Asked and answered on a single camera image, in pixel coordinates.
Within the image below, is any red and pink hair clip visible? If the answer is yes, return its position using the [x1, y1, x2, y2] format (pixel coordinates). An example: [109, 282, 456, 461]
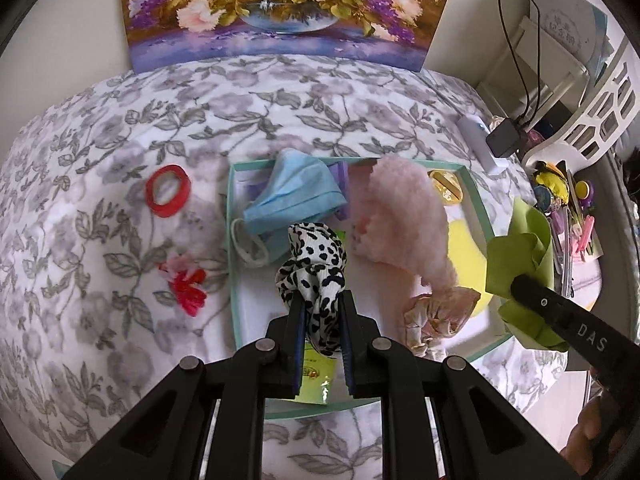
[159, 254, 208, 317]

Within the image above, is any black cable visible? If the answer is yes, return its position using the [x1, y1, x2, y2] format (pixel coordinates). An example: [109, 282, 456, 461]
[496, 0, 546, 128]

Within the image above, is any light blue booklet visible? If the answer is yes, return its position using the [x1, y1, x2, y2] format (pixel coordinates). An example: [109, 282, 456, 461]
[520, 0, 616, 76]

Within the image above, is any black and white spotted scrunchie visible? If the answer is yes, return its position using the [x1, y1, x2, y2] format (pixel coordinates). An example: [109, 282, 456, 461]
[274, 222, 348, 358]

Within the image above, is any flower painting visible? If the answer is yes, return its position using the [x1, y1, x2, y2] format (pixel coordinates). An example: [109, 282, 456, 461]
[117, 0, 461, 73]

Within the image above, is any purple baby wipes packet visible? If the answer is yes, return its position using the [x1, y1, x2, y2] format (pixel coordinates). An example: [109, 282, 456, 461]
[235, 160, 352, 222]

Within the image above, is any black charger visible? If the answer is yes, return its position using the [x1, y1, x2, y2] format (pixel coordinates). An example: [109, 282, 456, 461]
[486, 118, 526, 158]

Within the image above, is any orange yellow packet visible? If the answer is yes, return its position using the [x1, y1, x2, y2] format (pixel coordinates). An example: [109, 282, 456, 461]
[428, 170, 466, 206]

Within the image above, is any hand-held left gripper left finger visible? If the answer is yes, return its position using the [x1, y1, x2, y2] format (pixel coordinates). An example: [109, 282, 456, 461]
[60, 297, 308, 480]

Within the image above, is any green cloth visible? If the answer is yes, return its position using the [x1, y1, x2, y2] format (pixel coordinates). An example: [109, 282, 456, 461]
[484, 197, 571, 353]

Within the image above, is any pink fleece cloth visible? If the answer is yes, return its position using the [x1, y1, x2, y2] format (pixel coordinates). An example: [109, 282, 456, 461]
[347, 156, 458, 293]

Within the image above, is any blue face mask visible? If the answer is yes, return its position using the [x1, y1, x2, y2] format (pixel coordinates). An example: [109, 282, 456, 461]
[230, 147, 349, 267]

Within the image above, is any red tape ring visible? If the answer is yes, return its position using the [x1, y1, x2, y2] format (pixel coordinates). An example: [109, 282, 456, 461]
[145, 164, 192, 219]

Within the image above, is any grey floral blanket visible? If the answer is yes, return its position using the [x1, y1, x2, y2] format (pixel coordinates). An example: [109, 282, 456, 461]
[0, 52, 601, 480]

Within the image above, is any white power strip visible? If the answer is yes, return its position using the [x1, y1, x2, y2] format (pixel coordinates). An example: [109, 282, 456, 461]
[457, 115, 508, 176]

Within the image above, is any pink floral scrunchie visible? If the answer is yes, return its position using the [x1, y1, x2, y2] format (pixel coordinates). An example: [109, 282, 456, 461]
[402, 285, 483, 356]

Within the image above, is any person's right hand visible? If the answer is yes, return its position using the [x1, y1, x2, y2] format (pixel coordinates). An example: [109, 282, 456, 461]
[560, 395, 618, 477]

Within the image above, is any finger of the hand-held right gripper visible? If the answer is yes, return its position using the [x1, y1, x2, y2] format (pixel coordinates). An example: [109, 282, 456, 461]
[510, 272, 571, 323]

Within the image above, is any white rack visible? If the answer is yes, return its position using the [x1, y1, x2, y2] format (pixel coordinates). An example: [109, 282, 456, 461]
[475, 15, 591, 126]

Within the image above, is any green packet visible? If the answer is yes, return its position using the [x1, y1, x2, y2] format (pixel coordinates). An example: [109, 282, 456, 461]
[292, 230, 348, 406]

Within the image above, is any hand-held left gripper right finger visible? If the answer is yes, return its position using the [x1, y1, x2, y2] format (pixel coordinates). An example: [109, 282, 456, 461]
[340, 290, 576, 480]

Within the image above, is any bunch of pens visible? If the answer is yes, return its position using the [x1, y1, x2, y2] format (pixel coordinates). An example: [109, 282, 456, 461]
[530, 160, 601, 301]

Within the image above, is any white box with teal rim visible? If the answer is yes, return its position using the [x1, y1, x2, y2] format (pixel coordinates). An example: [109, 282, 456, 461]
[226, 157, 516, 420]

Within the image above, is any white plastic basket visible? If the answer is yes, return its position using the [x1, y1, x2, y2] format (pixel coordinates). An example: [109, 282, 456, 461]
[520, 35, 640, 166]

